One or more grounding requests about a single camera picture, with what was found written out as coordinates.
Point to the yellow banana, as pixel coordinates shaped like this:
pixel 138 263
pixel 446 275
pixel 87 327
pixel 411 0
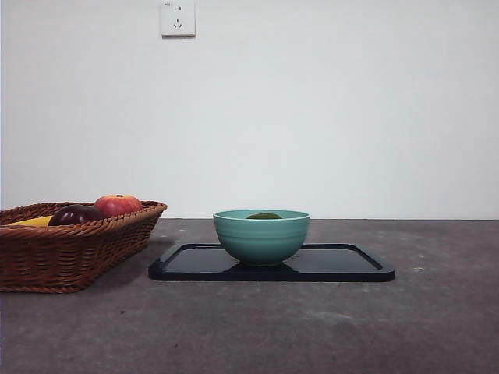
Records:
pixel 33 221

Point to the dark purple plum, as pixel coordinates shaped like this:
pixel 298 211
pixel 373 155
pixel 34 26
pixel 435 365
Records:
pixel 76 215

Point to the red apple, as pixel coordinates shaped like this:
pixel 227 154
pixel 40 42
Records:
pixel 117 204

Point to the white wall socket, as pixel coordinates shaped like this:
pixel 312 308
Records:
pixel 178 19

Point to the dark green rectangular tray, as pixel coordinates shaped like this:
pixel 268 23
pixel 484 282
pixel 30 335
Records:
pixel 187 269

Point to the teal ribbed bowl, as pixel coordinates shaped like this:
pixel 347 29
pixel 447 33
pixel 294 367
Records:
pixel 261 241

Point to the green avocado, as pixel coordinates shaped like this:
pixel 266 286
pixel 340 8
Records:
pixel 264 216

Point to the brown wicker basket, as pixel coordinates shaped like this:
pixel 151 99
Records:
pixel 58 257

